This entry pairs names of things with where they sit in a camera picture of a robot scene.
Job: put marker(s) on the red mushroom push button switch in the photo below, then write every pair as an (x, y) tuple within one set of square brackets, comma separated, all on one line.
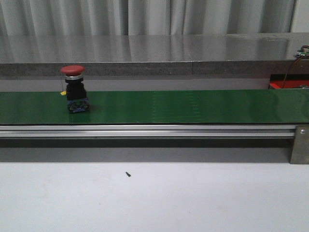
[(77, 100)]

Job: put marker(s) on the green conveyor belt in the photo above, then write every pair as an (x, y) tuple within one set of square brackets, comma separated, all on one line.
[(255, 106)]

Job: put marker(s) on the grey stone counter slab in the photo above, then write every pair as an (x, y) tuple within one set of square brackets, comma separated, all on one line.
[(212, 54)]

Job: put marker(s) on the red plastic bin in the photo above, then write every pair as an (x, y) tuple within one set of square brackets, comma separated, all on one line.
[(299, 81)]

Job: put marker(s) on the green circuit board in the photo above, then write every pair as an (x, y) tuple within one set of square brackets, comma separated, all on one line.
[(303, 52)]

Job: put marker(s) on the white pleated curtain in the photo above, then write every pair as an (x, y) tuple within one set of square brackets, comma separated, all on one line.
[(144, 17)]

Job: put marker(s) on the aluminium conveyor side rail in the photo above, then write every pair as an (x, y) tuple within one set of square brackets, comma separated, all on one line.
[(82, 131)]

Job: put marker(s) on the steel conveyor mounting bracket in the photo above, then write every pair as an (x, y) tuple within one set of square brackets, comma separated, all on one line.
[(300, 152)]

